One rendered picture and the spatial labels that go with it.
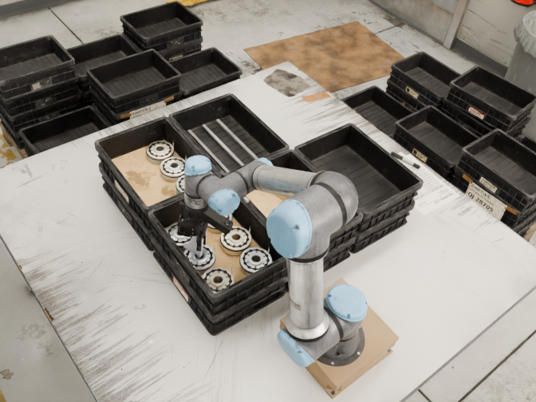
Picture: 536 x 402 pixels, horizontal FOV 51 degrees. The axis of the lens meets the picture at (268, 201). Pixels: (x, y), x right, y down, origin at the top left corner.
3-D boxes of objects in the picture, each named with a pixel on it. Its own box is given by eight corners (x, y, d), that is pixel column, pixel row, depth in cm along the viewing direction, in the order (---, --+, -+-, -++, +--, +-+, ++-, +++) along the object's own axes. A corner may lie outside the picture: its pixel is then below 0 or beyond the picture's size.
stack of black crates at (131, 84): (158, 113, 338) (153, 48, 305) (184, 140, 323) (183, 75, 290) (96, 136, 319) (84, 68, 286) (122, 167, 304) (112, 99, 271)
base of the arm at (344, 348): (368, 336, 170) (376, 321, 162) (337, 370, 162) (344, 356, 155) (330, 305, 176) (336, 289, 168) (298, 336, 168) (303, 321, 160)
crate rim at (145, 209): (223, 182, 194) (223, 177, 193) (146, 216, 181) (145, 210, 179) (166, 120, 215) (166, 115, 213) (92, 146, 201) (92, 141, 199)
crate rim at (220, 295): (294, 258, 174) (295, 254, 172) (213, 304, 160) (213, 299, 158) (223, 182, 194) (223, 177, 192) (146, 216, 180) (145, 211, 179)
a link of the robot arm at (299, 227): (343, 348, 154) (348, 196, 119) (303, 380, 147) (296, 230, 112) (313, 322, 161) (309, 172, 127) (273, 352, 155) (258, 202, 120)
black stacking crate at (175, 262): (290, 277, 180) (294, 255, 172) (213, 321, 167) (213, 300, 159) (222, 201, 201) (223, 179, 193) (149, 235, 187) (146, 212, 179)
